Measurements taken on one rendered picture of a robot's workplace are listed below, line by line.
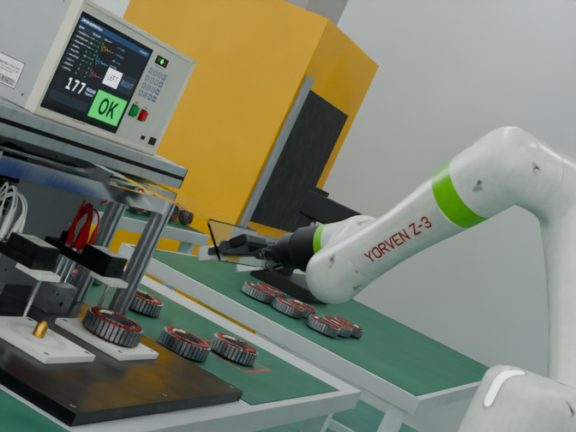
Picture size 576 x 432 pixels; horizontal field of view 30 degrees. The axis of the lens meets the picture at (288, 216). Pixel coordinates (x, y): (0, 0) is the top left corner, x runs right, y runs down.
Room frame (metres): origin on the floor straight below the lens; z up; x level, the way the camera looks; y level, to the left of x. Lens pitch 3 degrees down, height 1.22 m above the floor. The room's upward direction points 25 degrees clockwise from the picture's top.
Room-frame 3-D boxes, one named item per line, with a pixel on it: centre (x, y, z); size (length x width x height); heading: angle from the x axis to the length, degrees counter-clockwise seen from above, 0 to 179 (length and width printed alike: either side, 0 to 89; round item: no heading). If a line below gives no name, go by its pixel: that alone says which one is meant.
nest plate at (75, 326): (1.99, 0.21, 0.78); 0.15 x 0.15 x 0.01; 70
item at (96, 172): (2.04, 0.37, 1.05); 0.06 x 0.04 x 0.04; 160
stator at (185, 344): (2.29, 0.09, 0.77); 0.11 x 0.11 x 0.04
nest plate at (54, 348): (1.76, 0.29, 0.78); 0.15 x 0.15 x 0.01; 70
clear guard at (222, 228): (2.07, 0.19, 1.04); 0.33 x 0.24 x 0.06; 70
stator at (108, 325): (1.99, 0.21, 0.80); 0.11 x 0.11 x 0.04
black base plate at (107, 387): (1.88, 0.26, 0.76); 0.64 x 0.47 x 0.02; 160
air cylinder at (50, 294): (2.04, 0.34, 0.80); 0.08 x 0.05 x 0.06; 160
